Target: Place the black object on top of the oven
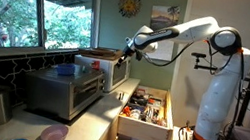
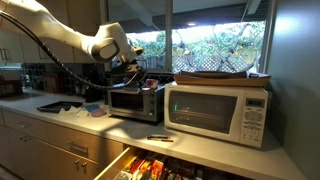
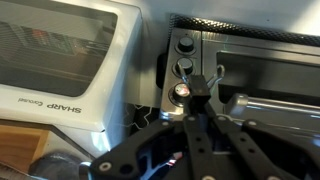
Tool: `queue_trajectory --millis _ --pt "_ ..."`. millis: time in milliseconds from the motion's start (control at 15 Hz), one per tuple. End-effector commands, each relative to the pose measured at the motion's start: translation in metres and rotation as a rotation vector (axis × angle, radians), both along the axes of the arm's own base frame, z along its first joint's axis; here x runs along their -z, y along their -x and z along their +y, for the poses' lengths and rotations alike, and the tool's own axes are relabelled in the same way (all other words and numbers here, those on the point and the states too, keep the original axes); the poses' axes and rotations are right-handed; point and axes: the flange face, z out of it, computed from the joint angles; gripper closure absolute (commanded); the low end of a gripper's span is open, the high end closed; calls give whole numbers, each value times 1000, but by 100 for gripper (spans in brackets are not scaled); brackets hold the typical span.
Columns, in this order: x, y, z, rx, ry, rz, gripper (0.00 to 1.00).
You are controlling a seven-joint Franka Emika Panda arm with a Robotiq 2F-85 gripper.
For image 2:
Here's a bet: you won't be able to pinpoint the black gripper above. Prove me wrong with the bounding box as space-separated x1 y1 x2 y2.
111 61 147 86

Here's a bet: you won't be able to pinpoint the black object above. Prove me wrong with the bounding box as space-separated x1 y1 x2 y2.
122 83 144 92

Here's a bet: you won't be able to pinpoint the pink object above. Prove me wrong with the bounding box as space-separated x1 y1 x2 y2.
145 78 159 90

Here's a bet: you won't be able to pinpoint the silver toaster oven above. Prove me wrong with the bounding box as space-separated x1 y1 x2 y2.
107 81 166 124

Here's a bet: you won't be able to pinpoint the white microwave oven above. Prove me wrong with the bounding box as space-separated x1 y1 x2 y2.
163 81 270 149

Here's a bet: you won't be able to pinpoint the purple plastic bowl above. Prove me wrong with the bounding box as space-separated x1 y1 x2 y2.
90 108 108 118

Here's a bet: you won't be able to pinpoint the blue plastic bowl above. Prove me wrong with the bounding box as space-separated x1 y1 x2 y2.
84 103 102 112

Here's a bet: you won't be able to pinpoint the black pen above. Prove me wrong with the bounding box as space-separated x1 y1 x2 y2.
146 134 172 140

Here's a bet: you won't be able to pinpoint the white crumpled cloth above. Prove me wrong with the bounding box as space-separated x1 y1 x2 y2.
59 105 92 119

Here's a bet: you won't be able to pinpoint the red pen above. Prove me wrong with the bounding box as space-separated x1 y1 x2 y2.
147 137 175 144

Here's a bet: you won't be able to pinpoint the black baking tray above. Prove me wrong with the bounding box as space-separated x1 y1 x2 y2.
36 100 84 114

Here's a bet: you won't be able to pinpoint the brown wooden block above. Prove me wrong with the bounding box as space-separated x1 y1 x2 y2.
43 73 60 94

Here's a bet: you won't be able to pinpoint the red packaged item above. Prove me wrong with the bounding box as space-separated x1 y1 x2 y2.
129 157 146 174

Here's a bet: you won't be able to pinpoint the wooden serving tray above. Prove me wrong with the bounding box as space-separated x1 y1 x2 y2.
173 69 273 88

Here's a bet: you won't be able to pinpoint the open kitchen drawer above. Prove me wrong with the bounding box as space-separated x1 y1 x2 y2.
94 145 243 180

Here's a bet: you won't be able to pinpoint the orange packaged item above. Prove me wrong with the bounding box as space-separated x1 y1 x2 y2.
149 159 165 180

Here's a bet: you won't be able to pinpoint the wooden base cabinet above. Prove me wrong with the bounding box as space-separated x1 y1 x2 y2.
0 108 134 180

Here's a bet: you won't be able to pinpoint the dark box on counter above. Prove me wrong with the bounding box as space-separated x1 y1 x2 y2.
0 79 24 98

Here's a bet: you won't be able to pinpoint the wooden wall cabinets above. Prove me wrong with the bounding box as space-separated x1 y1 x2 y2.
0 0 103 65

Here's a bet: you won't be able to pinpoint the black robot cable hose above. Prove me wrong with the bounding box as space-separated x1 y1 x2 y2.
0 9 148 91

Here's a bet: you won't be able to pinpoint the long metal bar handle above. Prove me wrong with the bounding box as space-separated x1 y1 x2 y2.
66 141 90 154

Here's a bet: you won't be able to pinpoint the window with frame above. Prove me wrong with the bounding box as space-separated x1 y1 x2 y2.
106 0 278 75

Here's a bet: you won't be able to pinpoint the short metal drawer handle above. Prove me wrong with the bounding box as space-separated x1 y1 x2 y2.
16 122 31 130

